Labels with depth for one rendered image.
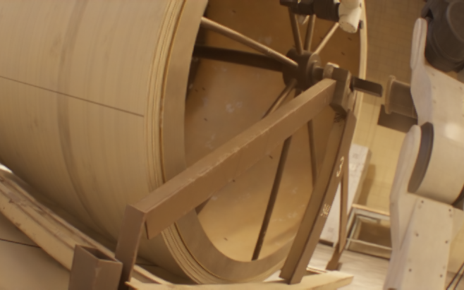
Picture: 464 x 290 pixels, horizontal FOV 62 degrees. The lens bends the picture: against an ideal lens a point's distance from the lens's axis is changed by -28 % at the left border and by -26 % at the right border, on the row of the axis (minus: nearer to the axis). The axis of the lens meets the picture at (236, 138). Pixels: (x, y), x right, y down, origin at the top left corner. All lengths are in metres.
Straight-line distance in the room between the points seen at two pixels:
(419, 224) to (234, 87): 2.12
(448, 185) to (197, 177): 0.55
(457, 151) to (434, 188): 0.09
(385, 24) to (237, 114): 8.45
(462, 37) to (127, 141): 0.83
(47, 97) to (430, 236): 1.13
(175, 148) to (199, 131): 1.60
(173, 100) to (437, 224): 0.69
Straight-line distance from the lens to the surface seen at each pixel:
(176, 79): 1.15
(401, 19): 10.96
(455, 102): 1.00
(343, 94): 1.65
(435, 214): 0.86
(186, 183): 1.02
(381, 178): 9.82
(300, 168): 2.50
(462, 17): 0.97
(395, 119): 1.75
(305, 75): 1.72
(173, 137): 1.19
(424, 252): 0.81
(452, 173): 0.87
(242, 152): 1.18
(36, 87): 1.49
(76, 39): 1.30
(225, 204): 2.43
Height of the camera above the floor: 0.44
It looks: 6 degrees up
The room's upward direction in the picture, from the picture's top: 18 degrees clockwise
